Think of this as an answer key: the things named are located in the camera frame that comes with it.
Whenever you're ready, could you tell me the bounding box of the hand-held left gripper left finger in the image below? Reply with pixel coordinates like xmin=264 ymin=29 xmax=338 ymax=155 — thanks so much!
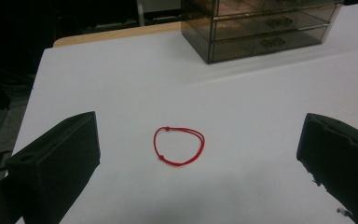
xmin=5 ymin=111 xmax=102 ymax=224

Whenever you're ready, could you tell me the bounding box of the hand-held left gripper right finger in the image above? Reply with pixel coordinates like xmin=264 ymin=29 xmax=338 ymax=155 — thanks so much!
xmin=296 ymin=112 xmax=358 ymax=224

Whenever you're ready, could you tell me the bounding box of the red string bracelet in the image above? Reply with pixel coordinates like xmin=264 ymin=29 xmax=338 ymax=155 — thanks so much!
xmin=153 ymin=126 xmax=206 ymax=167

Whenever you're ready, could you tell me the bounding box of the smoky clear acrylic drawer organizer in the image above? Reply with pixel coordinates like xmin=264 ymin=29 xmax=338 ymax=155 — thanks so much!
xmin=181 ymin=0 xmax=345 ymax=65

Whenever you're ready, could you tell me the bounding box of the white table board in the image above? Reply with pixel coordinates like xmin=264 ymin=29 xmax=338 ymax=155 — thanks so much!
xmin=12 ymin=2 xmax=358 ymax=224

